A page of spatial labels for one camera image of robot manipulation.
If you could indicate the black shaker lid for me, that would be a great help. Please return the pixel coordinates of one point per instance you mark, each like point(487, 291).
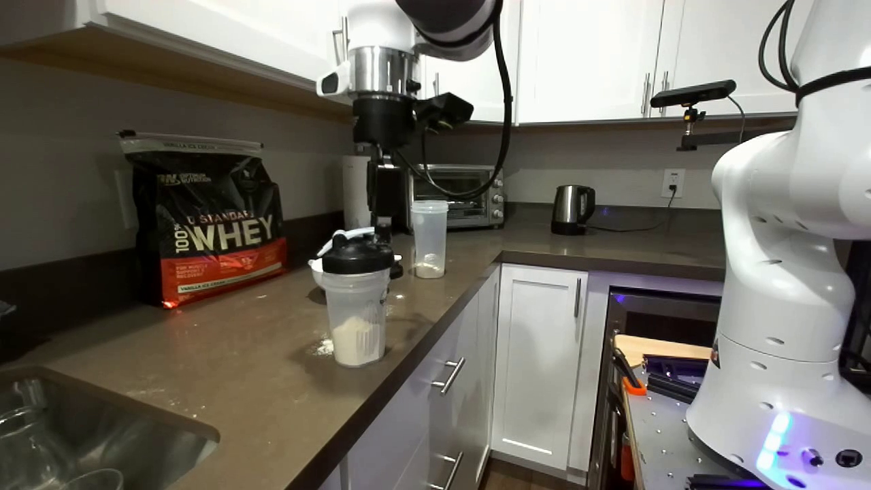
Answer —
point(357, 257)

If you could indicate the tall clear shaker bottle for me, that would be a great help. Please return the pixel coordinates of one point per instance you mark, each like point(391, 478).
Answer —
point(432, 234)

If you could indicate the short clear shaker bottle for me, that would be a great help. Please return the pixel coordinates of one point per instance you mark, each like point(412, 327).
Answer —
point(355, 316)

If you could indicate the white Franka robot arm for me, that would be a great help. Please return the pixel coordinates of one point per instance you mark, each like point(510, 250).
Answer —
point(791, 274)

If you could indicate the tan wooden board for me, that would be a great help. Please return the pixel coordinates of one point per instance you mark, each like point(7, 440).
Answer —
point(663, 347)

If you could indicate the white bowl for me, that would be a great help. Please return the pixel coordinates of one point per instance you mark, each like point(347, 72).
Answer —
point(316, 274)

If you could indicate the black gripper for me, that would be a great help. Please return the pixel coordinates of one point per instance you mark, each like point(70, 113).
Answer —
point(383, 118)

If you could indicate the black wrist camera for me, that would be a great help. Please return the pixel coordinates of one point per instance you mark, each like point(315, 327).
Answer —
point(448, 109)

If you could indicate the white paper towel roll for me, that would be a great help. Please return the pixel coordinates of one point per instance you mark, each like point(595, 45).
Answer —
point(357, 193)

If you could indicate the white lower cabinet door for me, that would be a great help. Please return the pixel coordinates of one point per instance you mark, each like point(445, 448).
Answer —
point(540, 363)

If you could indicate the white wall outlet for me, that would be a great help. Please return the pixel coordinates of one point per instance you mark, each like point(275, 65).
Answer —
point(674, 181)

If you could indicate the black camera on stand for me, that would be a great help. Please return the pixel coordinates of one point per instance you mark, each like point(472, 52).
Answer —
point(694, 93)

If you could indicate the black metal rails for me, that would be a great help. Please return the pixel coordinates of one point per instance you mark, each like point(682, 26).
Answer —
point(675, 376)

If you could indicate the black whey protein bag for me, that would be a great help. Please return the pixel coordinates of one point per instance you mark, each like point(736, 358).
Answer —
point(207, 234)

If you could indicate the silver toaster oven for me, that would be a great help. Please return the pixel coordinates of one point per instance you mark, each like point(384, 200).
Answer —
point(463, 204)

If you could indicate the stainless steel sink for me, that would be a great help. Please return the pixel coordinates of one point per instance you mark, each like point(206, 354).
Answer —
point(90, 436)

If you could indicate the white drawer stack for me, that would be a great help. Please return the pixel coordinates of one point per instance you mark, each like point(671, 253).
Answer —
point(452, 418)

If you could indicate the silver electric kettle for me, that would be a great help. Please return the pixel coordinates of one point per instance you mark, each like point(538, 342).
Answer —
point(572, 207)

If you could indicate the perforated metal robot table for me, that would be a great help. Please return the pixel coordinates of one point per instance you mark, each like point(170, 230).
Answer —
point(671, 444)

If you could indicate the orange black clamp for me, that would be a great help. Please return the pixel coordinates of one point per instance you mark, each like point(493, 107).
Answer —
point(632, 376)
point(628, 457)

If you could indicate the white upper cabinet row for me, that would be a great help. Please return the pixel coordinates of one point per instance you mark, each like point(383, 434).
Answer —
point(580, 64)

